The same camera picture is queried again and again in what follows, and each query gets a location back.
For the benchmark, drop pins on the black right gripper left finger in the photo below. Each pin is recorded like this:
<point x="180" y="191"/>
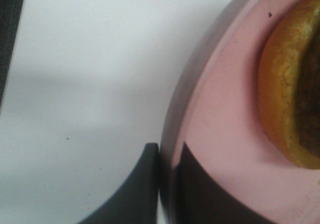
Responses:
<point x="136" y="200"/>

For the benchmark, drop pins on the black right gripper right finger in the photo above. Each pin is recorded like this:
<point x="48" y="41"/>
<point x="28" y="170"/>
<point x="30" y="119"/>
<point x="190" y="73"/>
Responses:
<point x="245" y="188"/>

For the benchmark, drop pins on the pink round plate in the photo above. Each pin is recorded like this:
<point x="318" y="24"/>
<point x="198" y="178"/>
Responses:
<point x="214" y="106"/>

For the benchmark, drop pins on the burger with yellow bun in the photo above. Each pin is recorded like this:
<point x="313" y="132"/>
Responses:
<point x="288" y="85"/>

